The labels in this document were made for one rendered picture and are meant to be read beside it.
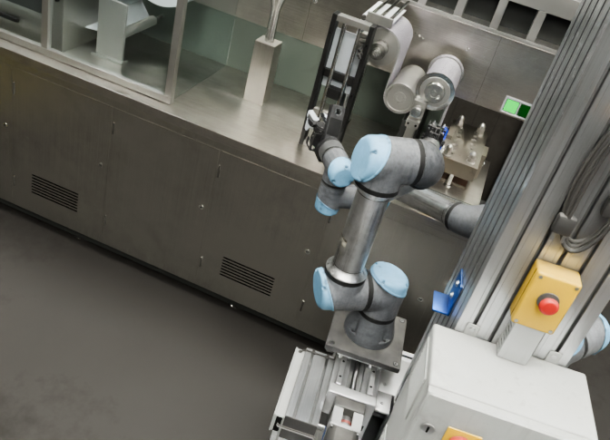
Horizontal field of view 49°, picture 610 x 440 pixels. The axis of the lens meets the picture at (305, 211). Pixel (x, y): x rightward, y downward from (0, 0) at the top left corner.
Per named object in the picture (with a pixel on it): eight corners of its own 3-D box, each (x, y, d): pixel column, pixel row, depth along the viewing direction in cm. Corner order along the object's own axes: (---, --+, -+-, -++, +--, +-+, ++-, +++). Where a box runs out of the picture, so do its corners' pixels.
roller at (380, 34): (358, 58, 256) (368, 24, 248) (374, 42, 277) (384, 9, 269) (392, 71, 254) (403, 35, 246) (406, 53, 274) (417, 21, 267)
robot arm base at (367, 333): (389, 356, 191) (400, 332, 185) (339, 339, 192) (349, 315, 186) (395, 323, 203) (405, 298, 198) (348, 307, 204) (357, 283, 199)
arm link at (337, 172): (326, 190, 189) (334, 164, 184) (317, 169, 198) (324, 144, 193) (352, 191, 192) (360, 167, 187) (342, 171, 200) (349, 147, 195)
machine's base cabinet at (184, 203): (-75, 181, 332) (-91, 15, 285) (14, 134, 385) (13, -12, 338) (396, 392, 292) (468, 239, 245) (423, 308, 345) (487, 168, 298)
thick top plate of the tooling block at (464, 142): (433, 167, 262) (438, 154, 258) (448, 131, 295) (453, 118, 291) (471, 181, 259) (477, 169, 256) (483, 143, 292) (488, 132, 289)
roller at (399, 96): (379, 106, 261) (389, 79, 255) (394, 87, 282) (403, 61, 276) (408, 117, 259) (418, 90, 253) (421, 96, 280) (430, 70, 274)
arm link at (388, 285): (403, 322, 189) (418, 287, 182) (359, 321, 185) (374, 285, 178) (389, 293, 199) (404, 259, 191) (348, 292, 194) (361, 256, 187)
